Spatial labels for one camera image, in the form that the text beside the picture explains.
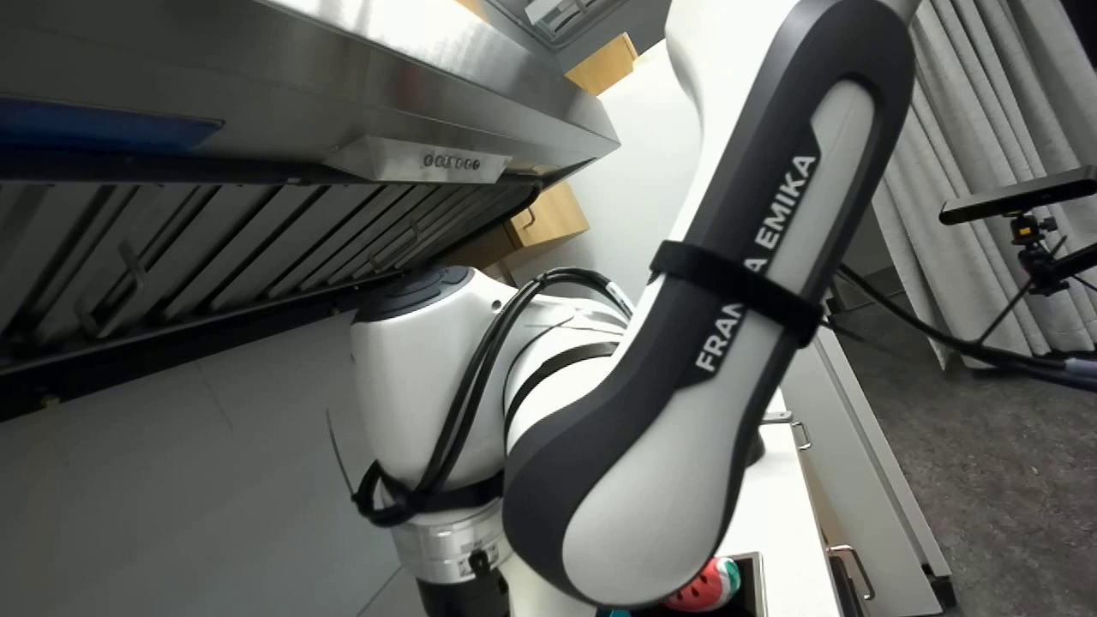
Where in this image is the silver cabinet door handle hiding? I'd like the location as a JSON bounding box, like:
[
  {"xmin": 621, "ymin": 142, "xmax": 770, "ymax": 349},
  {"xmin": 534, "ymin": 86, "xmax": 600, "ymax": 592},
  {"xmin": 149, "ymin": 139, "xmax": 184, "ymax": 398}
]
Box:
[{"xmin": 826, "ymin": 540, "xmax": 880, "ymax": 608}]

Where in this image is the watermelon plush toy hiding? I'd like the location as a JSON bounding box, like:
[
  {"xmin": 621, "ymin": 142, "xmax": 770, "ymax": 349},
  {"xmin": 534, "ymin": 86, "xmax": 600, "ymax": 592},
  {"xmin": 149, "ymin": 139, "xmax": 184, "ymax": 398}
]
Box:
[{"xmin": 664, "ymin": 557, "xmax": 746, "ymax": 617}]

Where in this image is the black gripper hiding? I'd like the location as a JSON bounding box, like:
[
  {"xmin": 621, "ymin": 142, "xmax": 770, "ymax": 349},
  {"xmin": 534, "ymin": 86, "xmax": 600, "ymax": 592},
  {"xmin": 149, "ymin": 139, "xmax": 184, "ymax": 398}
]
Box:
[{"xmin": 414, "ymin": 569, "xmax": 513, "ymax": 617}]

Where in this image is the grey curtain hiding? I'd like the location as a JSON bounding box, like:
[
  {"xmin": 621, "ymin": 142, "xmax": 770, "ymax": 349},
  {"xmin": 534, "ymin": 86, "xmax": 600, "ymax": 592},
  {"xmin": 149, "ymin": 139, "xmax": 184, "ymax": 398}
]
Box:
[{"xmin": 887, "ymin": 0, "xmax": 1097, "ymax": 372}]

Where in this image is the steel range hood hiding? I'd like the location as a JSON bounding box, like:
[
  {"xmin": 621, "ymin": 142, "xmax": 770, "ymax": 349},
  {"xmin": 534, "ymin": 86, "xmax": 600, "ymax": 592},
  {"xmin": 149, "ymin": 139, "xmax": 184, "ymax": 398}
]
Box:
[{"xmin": 0, "ymin": 0, "xmax": 629, "ymax": 430}]

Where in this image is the black tripod stand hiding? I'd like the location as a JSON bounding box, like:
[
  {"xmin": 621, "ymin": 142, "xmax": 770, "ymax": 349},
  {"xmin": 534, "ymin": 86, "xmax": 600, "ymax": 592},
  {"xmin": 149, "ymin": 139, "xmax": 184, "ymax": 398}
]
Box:
[{"xmin": 935, "ymin": 166, "xmax": 1097, "ymax": 302}]

